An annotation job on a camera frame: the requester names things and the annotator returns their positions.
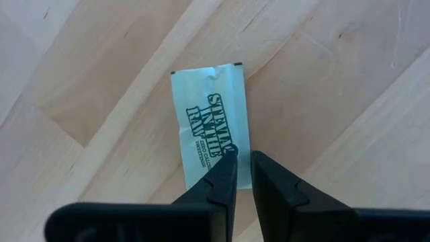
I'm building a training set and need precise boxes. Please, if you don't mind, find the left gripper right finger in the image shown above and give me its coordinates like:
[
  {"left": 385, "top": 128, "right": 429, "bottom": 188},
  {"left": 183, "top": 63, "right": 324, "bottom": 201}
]
[{"left": 250, "top": 150, "right": 357, "bottom": 242}]

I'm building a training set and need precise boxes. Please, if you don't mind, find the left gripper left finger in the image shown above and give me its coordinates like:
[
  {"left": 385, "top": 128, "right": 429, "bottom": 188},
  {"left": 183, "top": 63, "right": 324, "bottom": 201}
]
[{"left": 171, "top": 151, "right": 239, "bottom": 242}]

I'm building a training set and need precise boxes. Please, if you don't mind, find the green Stevia sweetener packet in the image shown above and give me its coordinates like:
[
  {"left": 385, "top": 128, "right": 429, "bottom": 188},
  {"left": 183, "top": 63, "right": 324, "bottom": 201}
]
[{"left": 170, "top": 62, "right": 253, "bottom": 191}]

